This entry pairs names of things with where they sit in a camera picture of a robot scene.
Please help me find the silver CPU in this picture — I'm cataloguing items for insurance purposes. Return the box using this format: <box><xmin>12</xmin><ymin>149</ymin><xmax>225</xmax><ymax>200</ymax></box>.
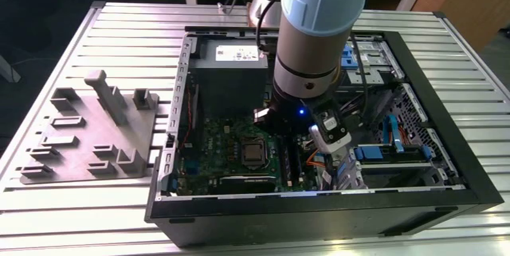
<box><xmin>242</xmin><ymin>144</ymin><xmax>266</xmax><ymax>162</ymax></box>

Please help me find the grey power supply unit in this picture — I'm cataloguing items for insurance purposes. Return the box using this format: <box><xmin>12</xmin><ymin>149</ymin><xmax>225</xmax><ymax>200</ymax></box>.
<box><xmin>190</xmin><ymin>39</ymin><xmax>277</xmax><ymax>118</ymax></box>

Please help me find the black CPU socket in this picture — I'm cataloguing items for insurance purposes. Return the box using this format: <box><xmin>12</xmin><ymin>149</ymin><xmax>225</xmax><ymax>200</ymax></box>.
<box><xmin>238</xmin><ymin>136</ymin><xmax>273</xmax><ymax>171</ymax></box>

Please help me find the green motherboard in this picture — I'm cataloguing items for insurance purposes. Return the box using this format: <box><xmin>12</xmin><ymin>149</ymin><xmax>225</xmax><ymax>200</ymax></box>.
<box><xmin>175</xmin><ymin>115</ymin><xmax>331</xmax><ymax>194</ymax></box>

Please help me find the black graphics card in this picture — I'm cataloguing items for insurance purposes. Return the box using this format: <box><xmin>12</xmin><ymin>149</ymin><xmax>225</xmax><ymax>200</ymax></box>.
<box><xmin>218</xmin><ymin>175</ymin><xmax>277</xmax><ymax>194</ymax></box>

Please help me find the hard disk in blue carrier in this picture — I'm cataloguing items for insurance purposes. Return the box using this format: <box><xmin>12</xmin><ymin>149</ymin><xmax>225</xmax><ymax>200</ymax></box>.
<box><xmin>353</xmin><ymin>144</ymin><xmax>434</xmax><ymax>164</ymax></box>

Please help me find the blue drive bay latch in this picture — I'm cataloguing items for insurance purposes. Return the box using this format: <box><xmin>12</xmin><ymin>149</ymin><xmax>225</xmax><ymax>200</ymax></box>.
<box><xmin>339</xmin><ymin>43</ymin><xmax>357</xmax><ymax>69</ymax></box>

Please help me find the metal drive cage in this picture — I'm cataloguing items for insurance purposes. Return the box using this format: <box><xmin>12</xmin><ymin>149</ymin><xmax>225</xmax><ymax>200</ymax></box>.
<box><xmin>341</xmin><ymin>36</ymin><xmax>402</xmax><ymax>104</ymax></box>

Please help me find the metal disk bay cage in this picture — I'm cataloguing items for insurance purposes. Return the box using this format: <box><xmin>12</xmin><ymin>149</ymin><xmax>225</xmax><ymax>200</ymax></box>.
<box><xmin>333</xmin><ymin>144</ymin><xmax>466</xmax><ymax>191</ymax></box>

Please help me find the black open PC case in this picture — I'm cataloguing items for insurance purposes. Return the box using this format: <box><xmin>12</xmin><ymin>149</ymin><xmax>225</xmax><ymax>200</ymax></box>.
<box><xmin>143</xmin><ymin>25</ymin><xmax>505</xmax><ymax>249</ymax></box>

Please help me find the grey parts rack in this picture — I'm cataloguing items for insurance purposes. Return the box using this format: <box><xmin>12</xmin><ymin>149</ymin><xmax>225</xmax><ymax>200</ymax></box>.
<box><xmin>15</xmin><ymin>69</ymin><xmax>171</xmax><ymax>186</ymax></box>

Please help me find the grey chair leg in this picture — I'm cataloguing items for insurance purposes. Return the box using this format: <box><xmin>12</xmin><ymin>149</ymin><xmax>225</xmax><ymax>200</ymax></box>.
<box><xmin>0</xmin><ymin>57</ymin><xmax>22</xmax><ymax>83</ymax></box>

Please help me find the silver camera black mount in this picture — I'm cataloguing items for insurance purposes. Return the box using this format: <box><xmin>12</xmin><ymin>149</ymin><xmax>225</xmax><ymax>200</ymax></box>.
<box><xmin>309</xmin><ymin>99</ymin><xmax>353</xmax><ymax>155</ymax></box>

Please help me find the orange wire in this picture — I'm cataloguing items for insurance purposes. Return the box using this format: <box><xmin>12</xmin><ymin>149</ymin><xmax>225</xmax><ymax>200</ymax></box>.
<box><xmin>306</xmin><ymin>148</ymin><xmax>331</xmax><ymax>167</ymax></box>

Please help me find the black cable bundle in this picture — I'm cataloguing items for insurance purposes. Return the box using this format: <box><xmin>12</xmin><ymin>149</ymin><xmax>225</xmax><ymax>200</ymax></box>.
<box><xmin>337</xmin><ymin>86</ymin><xmax>399</xmax><ymax>119</ymax></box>

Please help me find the black camera cable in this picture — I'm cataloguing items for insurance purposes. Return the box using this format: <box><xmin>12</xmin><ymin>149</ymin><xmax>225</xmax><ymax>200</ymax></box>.
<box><xmin>349</xmin><ymin>33</ymin><xmax>370</xmax><ymax>119</ymax></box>
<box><xmin>257</xmin><ymin>0</ymin><xmax>282</xmax><ymax>58</ymax></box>

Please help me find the thin red wire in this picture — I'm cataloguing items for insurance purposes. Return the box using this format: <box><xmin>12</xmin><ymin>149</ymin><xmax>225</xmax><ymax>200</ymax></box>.
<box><xmin>183</xmin><ymin>88</ymin><xmax>199</xmax><ymax>147</ymax></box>

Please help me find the blue flat disk wire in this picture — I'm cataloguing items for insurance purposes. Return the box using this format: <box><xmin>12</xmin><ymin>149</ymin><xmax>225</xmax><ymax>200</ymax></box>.
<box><xmin>382</xmin><ymin>115</ymin><xmax>405</xmax><ymax>153</ymax></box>

